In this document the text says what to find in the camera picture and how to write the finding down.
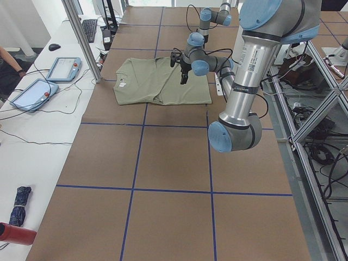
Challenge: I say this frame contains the brown paper table cover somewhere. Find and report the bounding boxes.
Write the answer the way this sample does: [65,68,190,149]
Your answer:
[27,7,310,260]

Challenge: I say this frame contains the blue teach pendant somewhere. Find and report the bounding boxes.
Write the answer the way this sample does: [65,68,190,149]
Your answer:
[10,79,59,112]
[46,57,82,83]

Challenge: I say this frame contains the black computer mouse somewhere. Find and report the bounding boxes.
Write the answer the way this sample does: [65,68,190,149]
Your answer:
[48,43,61,52]

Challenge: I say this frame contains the folded dark blue umbrella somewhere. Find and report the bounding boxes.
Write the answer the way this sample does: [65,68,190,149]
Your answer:
[9,186,32,227]

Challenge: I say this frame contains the near blue teach pendant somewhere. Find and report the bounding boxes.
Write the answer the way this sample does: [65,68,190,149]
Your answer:
[10,79,59,112]

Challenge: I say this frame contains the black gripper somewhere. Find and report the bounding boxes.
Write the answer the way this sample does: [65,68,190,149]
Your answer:
[170,48,191,85]

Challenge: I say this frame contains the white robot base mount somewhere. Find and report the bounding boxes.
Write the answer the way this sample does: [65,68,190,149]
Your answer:
[214,73,224,96]

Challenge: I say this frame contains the red water bottle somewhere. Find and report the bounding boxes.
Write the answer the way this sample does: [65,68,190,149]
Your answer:
[1,222,37,245]

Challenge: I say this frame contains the far blue teach pendant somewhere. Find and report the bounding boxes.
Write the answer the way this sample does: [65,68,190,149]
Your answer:
[46,57,82,83]

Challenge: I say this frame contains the black monitor stand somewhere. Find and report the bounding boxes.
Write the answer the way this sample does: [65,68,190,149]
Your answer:
[101,0,119,35]

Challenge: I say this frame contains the aluminium frame post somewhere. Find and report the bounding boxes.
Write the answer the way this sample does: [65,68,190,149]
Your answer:
[62,0,101,83]

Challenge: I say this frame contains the olive green long-sleeve shirt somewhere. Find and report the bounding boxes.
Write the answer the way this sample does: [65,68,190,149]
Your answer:
[113,57,212,105]

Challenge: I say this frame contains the seated person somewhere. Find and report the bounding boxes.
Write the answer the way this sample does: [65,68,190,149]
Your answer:
[1,47,26,97]

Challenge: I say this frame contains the black keyboard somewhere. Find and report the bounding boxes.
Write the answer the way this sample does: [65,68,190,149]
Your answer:
[82,19,98,43]

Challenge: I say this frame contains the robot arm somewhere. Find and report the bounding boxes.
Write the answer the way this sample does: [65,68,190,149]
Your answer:
[197,0,239,44]
[170,1,322,152]

